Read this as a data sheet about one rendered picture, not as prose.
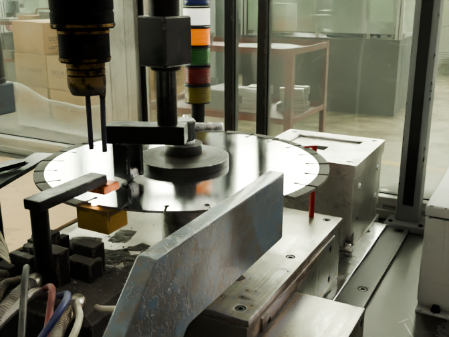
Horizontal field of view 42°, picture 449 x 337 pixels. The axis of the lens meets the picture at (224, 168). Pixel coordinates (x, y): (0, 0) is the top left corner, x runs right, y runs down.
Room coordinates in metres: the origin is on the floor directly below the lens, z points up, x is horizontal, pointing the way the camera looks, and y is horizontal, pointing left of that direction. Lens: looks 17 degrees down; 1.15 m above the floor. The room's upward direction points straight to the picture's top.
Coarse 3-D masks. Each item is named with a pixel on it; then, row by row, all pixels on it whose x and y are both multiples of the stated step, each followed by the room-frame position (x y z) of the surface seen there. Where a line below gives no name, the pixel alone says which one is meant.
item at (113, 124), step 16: (160, 80) 0.60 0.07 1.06; (160, 96) 0.60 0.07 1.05; (176, 96) 0.61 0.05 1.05; (160, 112) 0.60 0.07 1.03; (176, 112) 0.61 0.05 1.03; (112, 128) 0.60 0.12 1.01; (128, 128) 0.60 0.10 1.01; (144, 128) 0.60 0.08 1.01; (160, 128) 0.60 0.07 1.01; (176, 128) 0.60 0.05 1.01; (112, 144) 0.61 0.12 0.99; (128, 144) 0.62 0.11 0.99; (160, 144) 0.60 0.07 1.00; (176, 144) 0.60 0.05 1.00; (128, 160) 0.60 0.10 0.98; (128, 176) 0.60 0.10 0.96
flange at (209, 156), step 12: (192, 144) 0.67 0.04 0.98; (144, 156) 0.68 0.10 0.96; (156, 156) 0.67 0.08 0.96; (168, 156) 0.67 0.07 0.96; (180, 156) 0.66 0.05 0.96; (192, 156) 0.67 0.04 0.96; (204, 156) 0.67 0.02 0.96; (216, 156) 0.67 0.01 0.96; (228, 156) 0.68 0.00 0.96; (144, 168) 0.65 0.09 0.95; (156, 168) 0.64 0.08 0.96; (168, 168) 0.63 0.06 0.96; (180, 168) 0.63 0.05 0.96; (192, 168) 0.63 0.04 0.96; (204, 168) 0.64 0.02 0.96; (216, 168) 0.65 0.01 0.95
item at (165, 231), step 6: (162, 216) 0.67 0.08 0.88; (168, 216) 0.66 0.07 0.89; (174, 216) 0.66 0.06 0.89; (180, 216) 0.66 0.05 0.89; (186, 216) 0.66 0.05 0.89; (192, 216) 0.66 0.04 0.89; (198, 216) 0.66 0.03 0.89; (162, 222) 0.67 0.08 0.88; (168, 222) 0.66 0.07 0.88; (174, 222) 0.66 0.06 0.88; (180, 222) 0.66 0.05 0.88; (186, 222) 0.66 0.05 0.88; (162, 228) 0.67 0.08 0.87; (168, 228) 0.66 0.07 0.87; (174, 228) 0.66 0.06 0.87; (162, 234) 0.67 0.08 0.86; (168, 234) 0.66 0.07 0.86
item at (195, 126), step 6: (180, 120) 0.68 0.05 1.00; (186, 120) 0.68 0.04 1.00; (192, 120) 0.68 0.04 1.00; (192, 126) 0.68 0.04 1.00; (198, 126) 0.68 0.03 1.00; (204, 126) 0.68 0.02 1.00; (210, 126) 0.68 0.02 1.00; (216, 126) 0.68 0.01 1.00; (222, 126) 0.68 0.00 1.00; (192, 132) 0.68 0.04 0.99; (192, 138) 0.68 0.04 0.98; (186, 144) 0.67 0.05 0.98
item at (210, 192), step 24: (96, 144) 0.77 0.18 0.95; (144, 144) 0.77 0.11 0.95; (216, 144) 0.77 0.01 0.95; (240, 144) 0.77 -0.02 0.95; (264, 144) 0.77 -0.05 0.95; (288, 144) 0.77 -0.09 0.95; (48, 168) 0.66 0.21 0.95; (72, 168) 0.66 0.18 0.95; (96, 168) 0.66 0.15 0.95; (240, 168) 0.66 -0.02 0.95; (264, 168) 0.66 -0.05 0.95; (288, 168) 0.66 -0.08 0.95; (312, 168) 0.66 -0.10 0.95; (120, 192) 0.57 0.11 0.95; (144, 192) 0.57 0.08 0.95; (168, 192) 0.57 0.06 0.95; (192, 192) 0.57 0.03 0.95; (216, 192) 0.57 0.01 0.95; (288, 192) 0.57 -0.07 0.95
